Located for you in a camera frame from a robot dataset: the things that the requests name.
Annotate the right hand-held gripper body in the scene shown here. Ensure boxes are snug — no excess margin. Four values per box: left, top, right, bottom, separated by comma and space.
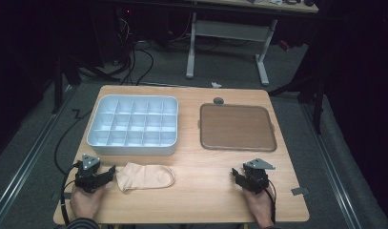
243, 157, 276, 195

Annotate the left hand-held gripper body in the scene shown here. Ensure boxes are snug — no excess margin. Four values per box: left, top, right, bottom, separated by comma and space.
74, 154, 102, 194

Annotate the white divided storage box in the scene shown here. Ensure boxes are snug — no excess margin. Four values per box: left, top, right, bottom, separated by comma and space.
86, 94, 180, 156

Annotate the pale pink sock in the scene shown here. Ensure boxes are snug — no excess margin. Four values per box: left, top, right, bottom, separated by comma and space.
114, 162, 176, 194

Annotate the person's left hand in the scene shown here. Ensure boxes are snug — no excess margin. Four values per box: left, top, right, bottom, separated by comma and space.
70, 184, 106, 221

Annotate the person's right hand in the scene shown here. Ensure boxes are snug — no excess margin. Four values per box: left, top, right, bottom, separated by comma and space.
242, 185, 276, 228

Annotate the dark tape piece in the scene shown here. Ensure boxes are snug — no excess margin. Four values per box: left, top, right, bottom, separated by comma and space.
51, 191, 71, 202

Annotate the grey tape piece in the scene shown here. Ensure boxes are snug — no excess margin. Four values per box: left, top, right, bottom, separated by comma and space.
291, 186, 310, 197

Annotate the brown wooden tray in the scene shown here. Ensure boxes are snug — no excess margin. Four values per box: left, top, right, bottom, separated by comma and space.
199, 103, 277, 153

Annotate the black metal stand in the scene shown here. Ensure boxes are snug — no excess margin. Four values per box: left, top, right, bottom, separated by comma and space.
267, 71, 328, 135
51, 53, 121, 115

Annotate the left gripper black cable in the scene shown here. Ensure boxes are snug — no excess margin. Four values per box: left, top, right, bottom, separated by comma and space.
60, 160, 83, 227

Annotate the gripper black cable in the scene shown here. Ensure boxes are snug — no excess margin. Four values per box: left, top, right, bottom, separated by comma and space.
60, 160, 83, 227
266, 179, 277, 224

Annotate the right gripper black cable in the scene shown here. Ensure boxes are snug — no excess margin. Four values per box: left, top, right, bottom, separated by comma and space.
266, 179, 277, 224

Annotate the black floor cable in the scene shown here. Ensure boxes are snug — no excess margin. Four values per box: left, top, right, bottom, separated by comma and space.
53, 109, 93, 176

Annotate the metal floor rail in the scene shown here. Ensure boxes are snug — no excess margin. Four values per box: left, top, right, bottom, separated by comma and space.
299, 101, 363, 229
0, 85, 77, 220

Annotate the bundle of black cables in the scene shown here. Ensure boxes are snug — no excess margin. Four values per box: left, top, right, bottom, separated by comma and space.
113, 8, 155, 86

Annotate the white metal frame desk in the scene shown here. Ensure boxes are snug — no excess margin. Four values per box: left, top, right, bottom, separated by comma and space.
185, 0, 319, 88

